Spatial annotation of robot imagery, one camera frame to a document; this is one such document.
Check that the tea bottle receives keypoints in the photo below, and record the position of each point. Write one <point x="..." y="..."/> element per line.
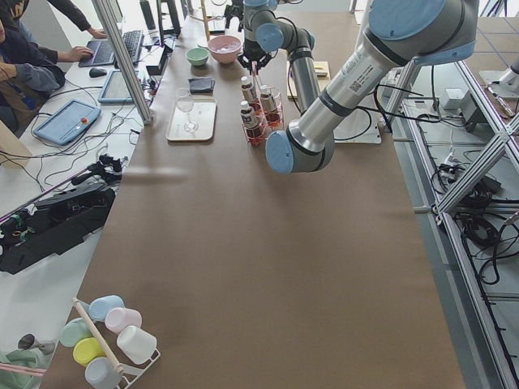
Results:
<point x="248" y="91"/>

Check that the tea bottle far basket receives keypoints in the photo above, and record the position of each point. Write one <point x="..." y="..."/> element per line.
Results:
<point x="249" y="119"/>

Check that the clear wine glass on tray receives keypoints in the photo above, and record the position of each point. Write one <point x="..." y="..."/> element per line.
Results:
<point x="185" y="103"/>

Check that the black computer mouse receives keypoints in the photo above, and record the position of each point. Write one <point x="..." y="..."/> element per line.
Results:
<point x="97" y="72"/>

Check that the green empty bowl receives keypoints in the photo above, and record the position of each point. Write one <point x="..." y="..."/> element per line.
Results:
<point x="197" y="56"/>

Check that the yellow plastic cup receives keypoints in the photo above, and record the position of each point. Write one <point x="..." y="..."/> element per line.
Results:
<point x="87" y="350"/>

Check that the pink bowl of ice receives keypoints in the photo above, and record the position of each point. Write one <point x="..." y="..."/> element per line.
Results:
<point x="225" y="49"/>

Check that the grey plastic cup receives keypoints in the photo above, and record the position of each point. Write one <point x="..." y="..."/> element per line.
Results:
<point x="100" y="374"/>

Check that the blue teach pendant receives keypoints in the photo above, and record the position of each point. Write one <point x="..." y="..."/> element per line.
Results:
<point x="69" y="122"/>
<point x="114" y="90"/>

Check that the aluminium frame post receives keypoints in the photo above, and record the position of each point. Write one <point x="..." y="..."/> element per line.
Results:
<point x="105" y="14"/>

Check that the blue plastic cup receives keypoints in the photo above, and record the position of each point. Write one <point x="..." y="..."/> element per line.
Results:
<point x="100" y="307"/>

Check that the blue teach pendant near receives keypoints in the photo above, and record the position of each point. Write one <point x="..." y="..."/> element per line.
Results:
<point x="69" y="122"/>

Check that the blue teach pendant far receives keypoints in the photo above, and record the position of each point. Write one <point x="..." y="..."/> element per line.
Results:
<point x="114" y="90"/>

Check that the cream serving tray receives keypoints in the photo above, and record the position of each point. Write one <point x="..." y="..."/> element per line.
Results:
<point x="203" y="114"/>

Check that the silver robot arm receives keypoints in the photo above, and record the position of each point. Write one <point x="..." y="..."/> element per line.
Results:
<point x="265" y="33"/>
<point x="425" y="33"/>

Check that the black equipment case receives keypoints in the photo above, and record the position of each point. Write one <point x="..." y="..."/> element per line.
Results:
<point x="57" y="224"/>

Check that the copper wire bottle basket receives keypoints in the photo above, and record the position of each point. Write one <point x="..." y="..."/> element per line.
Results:
<point x="265" y="128"/>

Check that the black laptop keyboard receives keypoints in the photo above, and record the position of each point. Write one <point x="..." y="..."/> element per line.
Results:
<point x="103" y="53"/>

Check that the white plastic cup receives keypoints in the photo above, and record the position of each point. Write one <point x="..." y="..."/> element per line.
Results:
<point x="137" y="344"/>

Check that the green plastic cup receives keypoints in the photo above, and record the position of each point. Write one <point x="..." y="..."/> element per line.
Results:
<point x="73" y="332"/>

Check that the tea bottle centre basket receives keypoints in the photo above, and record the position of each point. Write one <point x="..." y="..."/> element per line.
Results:
<point x="268" y="104"/>

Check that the grey folded cloth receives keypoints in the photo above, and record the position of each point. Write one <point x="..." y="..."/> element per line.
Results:
<point x="201" y="85"/>

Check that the pink plastic cup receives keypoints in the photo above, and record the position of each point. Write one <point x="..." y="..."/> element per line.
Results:
<point x="119" y="318"/>

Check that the tea bottle basket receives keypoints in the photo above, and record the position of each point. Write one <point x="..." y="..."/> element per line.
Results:
<point x="268" y="104"/>
<point x="249" y="119"/>

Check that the person hand on keyboard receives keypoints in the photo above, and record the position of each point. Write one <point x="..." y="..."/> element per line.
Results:
<point x="78" y="53"/>

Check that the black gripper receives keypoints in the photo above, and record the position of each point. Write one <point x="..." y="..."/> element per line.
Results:
<point x="254" y="51"/>

